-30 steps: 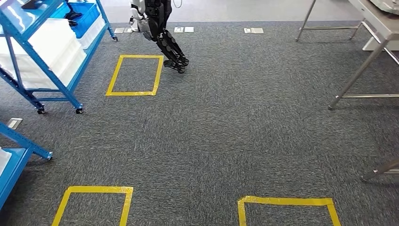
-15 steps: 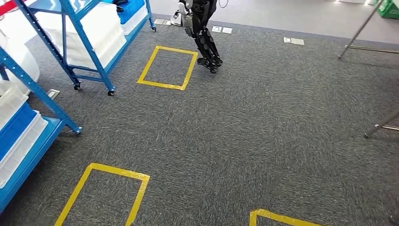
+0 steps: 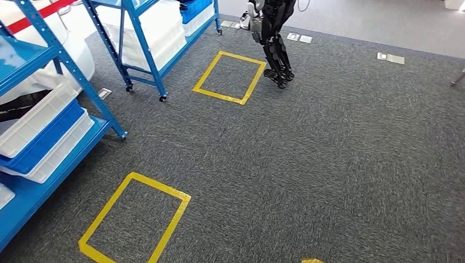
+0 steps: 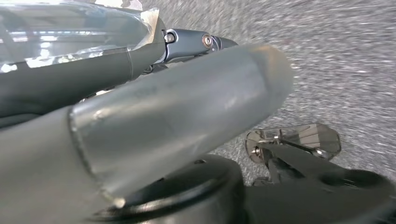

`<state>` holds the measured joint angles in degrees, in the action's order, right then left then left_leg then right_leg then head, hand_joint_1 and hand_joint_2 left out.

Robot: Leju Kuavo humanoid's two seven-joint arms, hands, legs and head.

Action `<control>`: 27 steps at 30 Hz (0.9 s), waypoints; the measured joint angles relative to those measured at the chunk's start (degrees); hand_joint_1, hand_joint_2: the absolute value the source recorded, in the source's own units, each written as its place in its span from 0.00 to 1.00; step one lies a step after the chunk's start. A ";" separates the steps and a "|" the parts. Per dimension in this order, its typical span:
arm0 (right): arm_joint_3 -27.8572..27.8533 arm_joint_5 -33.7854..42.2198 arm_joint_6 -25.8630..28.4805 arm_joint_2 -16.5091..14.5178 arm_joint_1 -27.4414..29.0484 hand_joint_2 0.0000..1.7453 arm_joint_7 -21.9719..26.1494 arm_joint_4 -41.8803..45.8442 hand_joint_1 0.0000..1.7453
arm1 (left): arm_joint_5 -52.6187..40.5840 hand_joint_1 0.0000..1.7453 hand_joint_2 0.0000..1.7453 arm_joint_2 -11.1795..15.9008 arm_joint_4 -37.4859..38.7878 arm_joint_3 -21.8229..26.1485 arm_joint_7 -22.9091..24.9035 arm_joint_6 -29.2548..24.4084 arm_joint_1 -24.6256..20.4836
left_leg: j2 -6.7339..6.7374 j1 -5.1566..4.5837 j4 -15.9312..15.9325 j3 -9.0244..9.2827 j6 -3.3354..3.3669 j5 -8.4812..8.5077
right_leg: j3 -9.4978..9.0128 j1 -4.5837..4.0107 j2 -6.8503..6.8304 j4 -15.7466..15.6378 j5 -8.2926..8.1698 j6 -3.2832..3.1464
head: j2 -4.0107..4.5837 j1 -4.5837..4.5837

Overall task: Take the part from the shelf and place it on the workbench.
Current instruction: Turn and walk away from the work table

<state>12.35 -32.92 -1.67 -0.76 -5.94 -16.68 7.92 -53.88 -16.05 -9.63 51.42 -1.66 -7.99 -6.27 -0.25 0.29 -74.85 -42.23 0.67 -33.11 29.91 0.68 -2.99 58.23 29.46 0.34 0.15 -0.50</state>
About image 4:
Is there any black left robot leg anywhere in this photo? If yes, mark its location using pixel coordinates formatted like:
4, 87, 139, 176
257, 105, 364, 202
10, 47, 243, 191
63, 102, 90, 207
91, 142, 396, 224

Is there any left robot foot plate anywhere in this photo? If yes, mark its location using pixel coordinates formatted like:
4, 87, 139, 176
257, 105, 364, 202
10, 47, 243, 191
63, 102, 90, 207
245, 123, 342, 165

